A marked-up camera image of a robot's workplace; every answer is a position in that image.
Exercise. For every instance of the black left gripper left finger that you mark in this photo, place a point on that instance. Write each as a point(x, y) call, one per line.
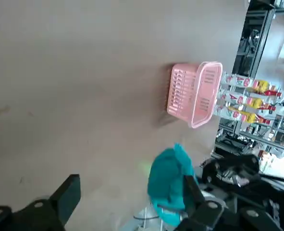
point(60, 204)

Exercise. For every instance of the pink-capped white bottle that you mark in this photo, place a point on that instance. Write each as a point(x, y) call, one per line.
point(230, 97)
point(235, 80)

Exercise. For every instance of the clear acrylic bottle shelf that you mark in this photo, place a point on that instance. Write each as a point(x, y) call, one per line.
point(271, 106)

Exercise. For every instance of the pink plastic basket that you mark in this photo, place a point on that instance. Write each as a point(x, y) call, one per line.
point(185, 91)

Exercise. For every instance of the teal snack packet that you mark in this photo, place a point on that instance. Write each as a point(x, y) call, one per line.
point(165, 173)

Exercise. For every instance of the dark metal rack frame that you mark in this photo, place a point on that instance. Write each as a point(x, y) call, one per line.
point(257, 36)

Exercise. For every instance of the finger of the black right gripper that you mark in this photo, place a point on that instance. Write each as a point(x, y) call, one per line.
point(211, 168)

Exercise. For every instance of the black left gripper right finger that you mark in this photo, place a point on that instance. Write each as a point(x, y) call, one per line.
point(197, 204)

